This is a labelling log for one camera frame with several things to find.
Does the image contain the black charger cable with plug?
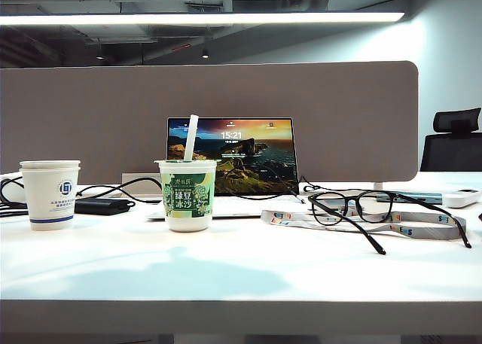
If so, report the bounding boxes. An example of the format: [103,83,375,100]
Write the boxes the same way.
[216,162,323,205]

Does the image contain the beige fabric desk divider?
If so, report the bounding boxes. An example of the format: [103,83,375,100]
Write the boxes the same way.
[0,60,419,186]

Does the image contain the white laptop with landscape wallpaper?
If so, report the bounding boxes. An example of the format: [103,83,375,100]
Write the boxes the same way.
[145,117,313,221]

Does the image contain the white drinking straw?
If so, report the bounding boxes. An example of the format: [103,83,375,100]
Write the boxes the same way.
[183,114,200,161]

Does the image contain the green printed drink cup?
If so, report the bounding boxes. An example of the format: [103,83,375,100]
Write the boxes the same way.
[154,159,218,233]

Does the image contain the black power adapter brick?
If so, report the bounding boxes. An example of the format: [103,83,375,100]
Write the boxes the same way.
[74,197,136,216]

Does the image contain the long linear ceiling light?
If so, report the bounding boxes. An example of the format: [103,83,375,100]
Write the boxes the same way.
[0,11,406,26]

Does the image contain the black round eyeglasses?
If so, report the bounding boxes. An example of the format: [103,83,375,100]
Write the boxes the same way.
[307,190,472,255]

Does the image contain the blue grey usb hub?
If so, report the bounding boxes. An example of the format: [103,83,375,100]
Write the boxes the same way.
[375,191,444,205]

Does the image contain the plain white paper cup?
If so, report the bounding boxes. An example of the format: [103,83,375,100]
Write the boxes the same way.
[19,160,81,172]

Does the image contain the white paper cup blue logo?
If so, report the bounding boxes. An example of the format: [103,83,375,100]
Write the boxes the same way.
[21,166,81,232]

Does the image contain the black mesh office chair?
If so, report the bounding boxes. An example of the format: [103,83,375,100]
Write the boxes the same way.
[419,107,482,173]

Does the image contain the grey printed lanyard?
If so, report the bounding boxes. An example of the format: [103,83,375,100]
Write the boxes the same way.
[261,209,467,242]

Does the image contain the beige cable box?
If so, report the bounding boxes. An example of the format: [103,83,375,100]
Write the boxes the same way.
[121,172,162,198]

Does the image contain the black adapter cable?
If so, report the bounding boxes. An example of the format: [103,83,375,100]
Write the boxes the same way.
[74,175,165,209]

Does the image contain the black cable bundle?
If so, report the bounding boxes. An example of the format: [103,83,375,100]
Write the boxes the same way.
[0,203,30,219]

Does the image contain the black looped cable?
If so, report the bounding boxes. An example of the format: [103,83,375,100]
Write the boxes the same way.
[0,177,26,205]

